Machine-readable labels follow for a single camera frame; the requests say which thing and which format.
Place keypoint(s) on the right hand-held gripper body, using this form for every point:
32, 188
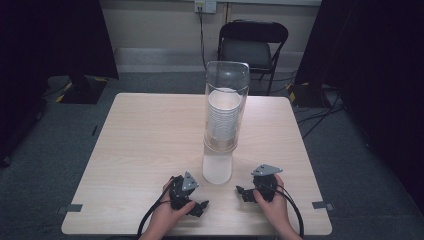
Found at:
265, 185

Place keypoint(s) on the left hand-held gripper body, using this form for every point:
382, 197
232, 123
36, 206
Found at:
180, 194

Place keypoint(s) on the person's right hand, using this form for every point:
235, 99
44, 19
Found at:
274, 208

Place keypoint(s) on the person's left hand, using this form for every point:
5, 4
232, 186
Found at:
165, 216

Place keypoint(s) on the clear plastic tube dispenser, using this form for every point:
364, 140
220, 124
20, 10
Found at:
218, 168

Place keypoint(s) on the grey tape strip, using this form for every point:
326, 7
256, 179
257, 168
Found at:
322, 205
70, 208

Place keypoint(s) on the stack of white paper cups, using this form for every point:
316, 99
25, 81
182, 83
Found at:
223, 115

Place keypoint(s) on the black stand base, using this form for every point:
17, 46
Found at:
85, 89
305, 93

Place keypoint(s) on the black folding chair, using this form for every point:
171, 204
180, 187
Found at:
248, 50

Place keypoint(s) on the black curtain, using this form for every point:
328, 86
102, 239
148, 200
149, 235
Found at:
50, 43
373, 83

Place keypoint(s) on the white wall socket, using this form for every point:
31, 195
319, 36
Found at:
205, 6

